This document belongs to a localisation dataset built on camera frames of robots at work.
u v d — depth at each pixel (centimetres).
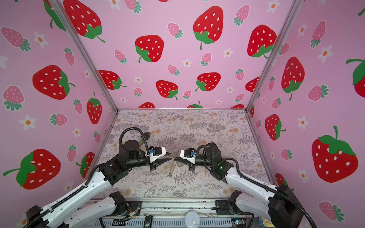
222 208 73
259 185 46
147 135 103
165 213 73
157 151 55
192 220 66
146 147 54
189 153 57
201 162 63
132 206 75
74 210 44
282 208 40
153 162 59
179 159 67
